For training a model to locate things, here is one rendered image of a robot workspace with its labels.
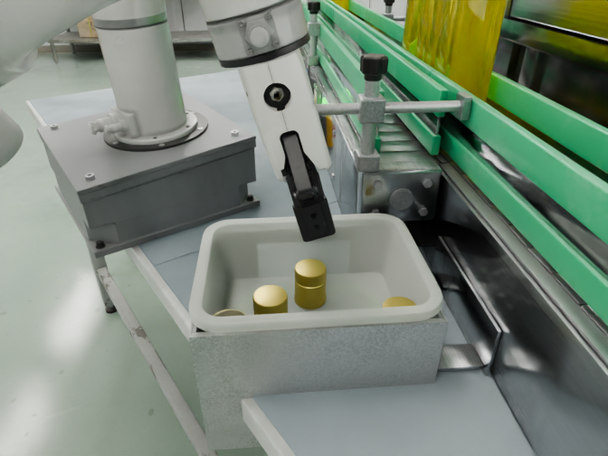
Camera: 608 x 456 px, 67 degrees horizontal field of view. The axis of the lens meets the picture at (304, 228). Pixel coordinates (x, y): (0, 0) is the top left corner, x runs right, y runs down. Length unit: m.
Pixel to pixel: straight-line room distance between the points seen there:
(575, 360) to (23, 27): 0.43
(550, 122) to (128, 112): 0.53
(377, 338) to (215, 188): 0.37
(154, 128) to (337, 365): 0.44
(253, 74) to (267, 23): 0.04
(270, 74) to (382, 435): 0.31
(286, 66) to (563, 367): 0.29
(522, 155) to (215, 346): 0.31
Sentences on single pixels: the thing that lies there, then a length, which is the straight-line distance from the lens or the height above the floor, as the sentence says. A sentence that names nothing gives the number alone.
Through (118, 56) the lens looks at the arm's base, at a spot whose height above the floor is 0.98.
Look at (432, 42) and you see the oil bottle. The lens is 0.71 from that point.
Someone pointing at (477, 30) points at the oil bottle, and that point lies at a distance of 0.63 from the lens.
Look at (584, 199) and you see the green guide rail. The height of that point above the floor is 0.95.
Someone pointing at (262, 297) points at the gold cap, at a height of 0.81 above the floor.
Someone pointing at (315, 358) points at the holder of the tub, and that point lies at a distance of 0.42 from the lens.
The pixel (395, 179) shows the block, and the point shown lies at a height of 0.87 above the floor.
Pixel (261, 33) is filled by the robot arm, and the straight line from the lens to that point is 0.34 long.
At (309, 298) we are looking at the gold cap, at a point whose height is 0.79.
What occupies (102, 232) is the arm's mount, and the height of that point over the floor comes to 0.78.
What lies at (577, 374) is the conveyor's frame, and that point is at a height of 0.85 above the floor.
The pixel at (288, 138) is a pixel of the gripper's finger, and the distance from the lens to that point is 0.37.
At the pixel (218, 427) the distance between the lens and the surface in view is 0.49.
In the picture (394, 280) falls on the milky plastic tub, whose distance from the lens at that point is 0.52.
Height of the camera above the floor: 1.10
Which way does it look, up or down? 31 degrees down
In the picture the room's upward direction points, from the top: straight up
